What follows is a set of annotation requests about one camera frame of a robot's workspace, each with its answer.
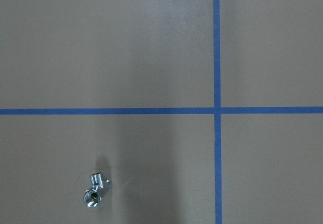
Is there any chrome angle valve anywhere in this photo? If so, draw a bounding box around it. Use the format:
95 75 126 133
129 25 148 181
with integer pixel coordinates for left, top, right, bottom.
83 172 113 208

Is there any brown paper table cover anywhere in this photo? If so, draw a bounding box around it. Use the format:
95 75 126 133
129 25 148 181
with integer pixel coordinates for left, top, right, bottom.
1 0 322 223

